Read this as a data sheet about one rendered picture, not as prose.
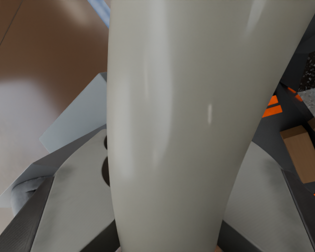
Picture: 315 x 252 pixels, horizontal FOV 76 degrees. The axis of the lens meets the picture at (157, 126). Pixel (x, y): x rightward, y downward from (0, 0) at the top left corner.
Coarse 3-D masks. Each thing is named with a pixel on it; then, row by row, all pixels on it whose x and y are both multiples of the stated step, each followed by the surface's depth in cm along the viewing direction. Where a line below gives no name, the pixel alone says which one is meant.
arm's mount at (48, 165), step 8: (96, 128) 57; (104, 128) 60; (88, 136) 53; (72, 144) 48; (80, 144) 50; (56, 152) 44; (64, 152) 46; (72, 152) 47; (40, 160) 41; (48, 160) 42; (56, 160) 43; (64, 160) 44; (32, 168) 41; (40, 168) 41; (48, 168) 42; (56, 168) 43; (24, 176) 42; (32, 176) 43; (40, 176) 44; (16, 184) 44; (8, 192) 47; (0, 200) 49; (8, 200) 50
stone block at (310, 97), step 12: (312, 36) 91; (300, 48) 79; (312, 48) 65; (300, 60) 67; (312, 60) 60; (288, 72) 78; (300, 72) 64; (312, 72) 59; (288, 84) 73; (300, 84) 62; (312, 84) 58; (300, 96) 62; (312, 96) 59; (300, 108) 82; (312, 108) 61; (312, 120) 72
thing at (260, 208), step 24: (240, 168) 9; (264, 168) 9; (240, 192) 8; (264, 192) 7; (288, 192) 7; (240, 216) 7; (264, 216) 7; (288, 216) 7; (240, 240) 6; (264, 240) 6; (288, 240) 6
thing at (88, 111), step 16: (96, 80) 59; (80, 96) 63; (96, 96) 61; (64, 112) 67; (80, 112) 65; (96, 112) 63; (48, 128) 73; (64, 128) 70; (80, 128) 67; (48, 144) 75; (64, 144) 72
